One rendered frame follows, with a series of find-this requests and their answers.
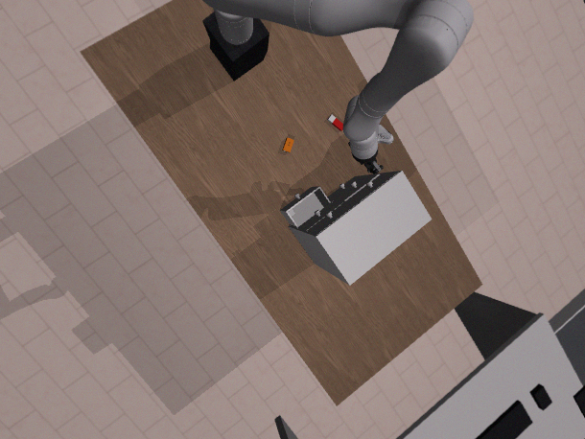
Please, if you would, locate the red and white eraser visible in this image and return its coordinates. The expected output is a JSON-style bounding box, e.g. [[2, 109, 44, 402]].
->
[[327, 115, 343, 130]]

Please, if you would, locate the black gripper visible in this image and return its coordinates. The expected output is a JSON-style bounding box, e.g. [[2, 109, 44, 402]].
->
[[352, 150, 384, 173]]

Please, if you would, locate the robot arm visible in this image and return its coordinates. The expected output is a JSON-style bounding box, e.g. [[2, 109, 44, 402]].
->
[[203, 0, 474, 159]]

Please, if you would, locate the grey chest of drawers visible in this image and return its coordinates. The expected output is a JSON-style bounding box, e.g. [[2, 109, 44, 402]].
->
[[289, 171, 432, 286]]

